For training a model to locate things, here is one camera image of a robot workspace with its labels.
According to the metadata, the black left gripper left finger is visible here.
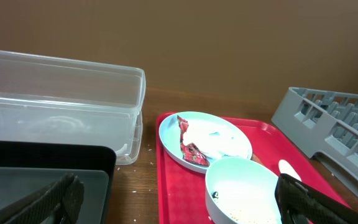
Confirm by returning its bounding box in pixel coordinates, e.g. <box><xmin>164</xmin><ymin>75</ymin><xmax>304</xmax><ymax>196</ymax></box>
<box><xmin>0</xmin><ymin>173</ymin><xmax>85</xmax><ymax>224</ymax></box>

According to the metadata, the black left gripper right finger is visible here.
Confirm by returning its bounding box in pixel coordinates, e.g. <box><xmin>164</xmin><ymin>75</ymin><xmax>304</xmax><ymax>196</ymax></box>
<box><xmin>275</xmin><ymin>174</ymin><xmax>358</xmax><ymax>224</ymax></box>

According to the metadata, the light blue rice bowl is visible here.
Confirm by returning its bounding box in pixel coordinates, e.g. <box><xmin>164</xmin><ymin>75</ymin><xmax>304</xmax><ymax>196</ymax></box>
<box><xmin>205</xmin><ymin>157</ymin><xmax>282</xmax><ymax>224</ymax></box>

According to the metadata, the white napkin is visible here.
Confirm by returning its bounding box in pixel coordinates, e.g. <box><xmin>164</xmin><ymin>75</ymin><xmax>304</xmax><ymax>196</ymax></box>
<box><xmin>183</xmin><ymin>119</ymin><xmax>252</xmax><ymax>160</ymax></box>

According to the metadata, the red snack wrapper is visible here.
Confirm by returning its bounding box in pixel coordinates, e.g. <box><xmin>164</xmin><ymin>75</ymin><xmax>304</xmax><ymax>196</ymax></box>
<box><xmin>177</xmin><ymin>115</ymin><xmax>209</xmax><ymax>167</ymax></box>

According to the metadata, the light blue oval plate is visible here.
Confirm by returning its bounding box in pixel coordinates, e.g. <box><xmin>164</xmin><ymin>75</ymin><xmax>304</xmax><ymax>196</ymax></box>
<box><xmin>158</xmin><ymin>111</ymin><xmax>243</xmax><ymax>174</ymax></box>

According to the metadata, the black waste tray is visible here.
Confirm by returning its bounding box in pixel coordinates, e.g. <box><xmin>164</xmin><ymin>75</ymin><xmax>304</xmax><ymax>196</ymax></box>
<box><xmin>0</xmin><ymin>141</ymin><xmax>117</xmax><ymax>223</ymax></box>

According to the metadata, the grey dishwasher rack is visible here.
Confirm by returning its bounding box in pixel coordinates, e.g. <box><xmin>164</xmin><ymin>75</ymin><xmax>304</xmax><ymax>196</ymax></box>
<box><xmin>272</xmin><ymin>87</ymin><xmax>358</xmax><ymax>196</ymax></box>

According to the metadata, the clear plastic waste bin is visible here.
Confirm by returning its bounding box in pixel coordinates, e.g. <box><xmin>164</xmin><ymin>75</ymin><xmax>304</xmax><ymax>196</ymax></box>
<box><xmin>0</xmin><ymin>50</ymin><xmax>146</xmax><ymax>165</ymax></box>

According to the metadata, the white plastic spoon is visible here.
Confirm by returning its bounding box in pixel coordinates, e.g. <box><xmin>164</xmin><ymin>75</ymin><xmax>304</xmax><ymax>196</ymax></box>
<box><xmin>278</xmin><ymin>159</ymin><xmax>301</xmax><ymax>181</ymax></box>

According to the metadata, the red serving tray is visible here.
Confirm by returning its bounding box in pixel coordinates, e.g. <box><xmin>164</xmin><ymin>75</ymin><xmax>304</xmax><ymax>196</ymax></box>
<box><xmin>156</xmin><ymin>112</ymin><xmax>347</xmax><ymax>223</ymax></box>

